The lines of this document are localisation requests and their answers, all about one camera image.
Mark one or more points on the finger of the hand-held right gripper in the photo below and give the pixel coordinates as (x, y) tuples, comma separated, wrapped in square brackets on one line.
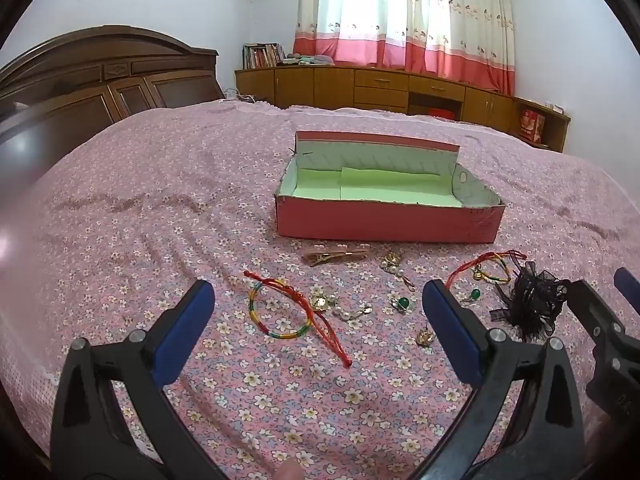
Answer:
[(595, 310), (629, 285)]

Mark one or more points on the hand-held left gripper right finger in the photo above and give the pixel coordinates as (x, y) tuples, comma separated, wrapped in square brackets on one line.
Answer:
[(452, 325)]

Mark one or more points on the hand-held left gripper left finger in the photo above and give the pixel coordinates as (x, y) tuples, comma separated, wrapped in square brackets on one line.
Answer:
[(185, 330)]

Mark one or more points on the black ribbon hair bow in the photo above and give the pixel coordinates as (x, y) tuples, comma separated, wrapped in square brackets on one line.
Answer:
[(532, 300)]

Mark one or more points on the pearl drop earring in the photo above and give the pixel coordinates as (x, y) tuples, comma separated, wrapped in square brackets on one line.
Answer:
[(350, 313)]

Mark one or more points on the pink cardboard box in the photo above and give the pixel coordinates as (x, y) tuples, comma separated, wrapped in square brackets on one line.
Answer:
[(390, 220)]

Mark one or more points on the person's left hand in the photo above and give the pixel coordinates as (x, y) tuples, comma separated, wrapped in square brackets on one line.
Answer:
[(289, 472)]

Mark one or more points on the pink floral bedsheet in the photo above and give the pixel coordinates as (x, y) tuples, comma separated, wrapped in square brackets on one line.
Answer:
[(150, 210)]

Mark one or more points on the red gift box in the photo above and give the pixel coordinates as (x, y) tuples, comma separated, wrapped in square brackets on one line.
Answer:
[(532, 124)]

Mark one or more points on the small white box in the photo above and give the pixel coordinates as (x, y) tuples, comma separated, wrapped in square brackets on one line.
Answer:
[(554, 107)]

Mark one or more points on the red item in cabinet niche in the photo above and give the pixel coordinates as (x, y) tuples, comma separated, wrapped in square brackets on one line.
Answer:
[(444, 113)]

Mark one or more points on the dark wooden headboard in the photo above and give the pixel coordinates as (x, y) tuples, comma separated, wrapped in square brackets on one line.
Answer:
[(100, 85)]

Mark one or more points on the long wooden cabinet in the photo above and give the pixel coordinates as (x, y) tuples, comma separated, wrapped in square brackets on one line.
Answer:
[(325, 87)]

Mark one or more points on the row of books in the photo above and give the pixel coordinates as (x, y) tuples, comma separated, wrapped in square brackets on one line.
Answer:
[(262, 56)]

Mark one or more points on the folded clothes pile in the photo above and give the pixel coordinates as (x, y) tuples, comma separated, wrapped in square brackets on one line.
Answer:
[(312, 59)]

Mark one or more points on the white and pink curtains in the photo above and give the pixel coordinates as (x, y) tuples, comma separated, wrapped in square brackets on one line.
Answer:
[(400, 15)]

